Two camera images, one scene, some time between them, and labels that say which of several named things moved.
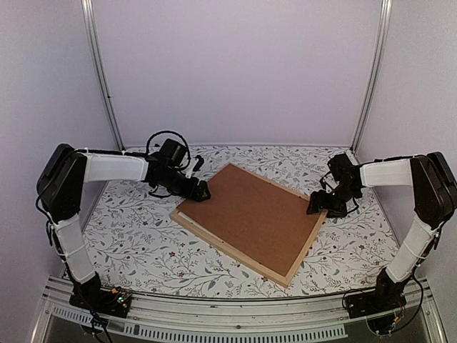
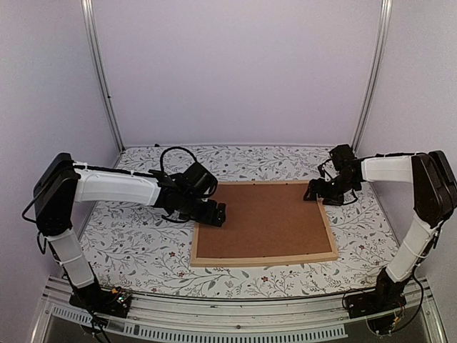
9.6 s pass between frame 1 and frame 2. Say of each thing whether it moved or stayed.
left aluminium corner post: stayed
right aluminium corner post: stayed
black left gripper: moved
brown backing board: moved
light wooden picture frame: moved
